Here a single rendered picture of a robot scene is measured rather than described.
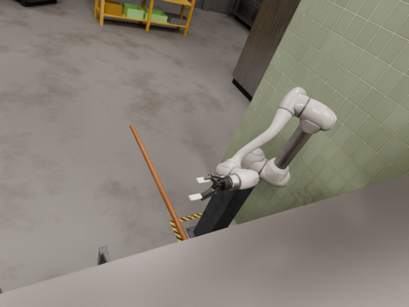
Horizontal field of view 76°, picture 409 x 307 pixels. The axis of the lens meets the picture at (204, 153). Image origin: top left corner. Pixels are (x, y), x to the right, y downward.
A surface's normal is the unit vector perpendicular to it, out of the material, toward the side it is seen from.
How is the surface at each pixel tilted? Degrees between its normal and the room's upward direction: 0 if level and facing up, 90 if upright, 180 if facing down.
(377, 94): 90
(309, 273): 0
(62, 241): 0
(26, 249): 0
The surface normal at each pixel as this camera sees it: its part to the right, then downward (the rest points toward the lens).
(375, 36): -0.85, 0.09
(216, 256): 0.31, -0.72
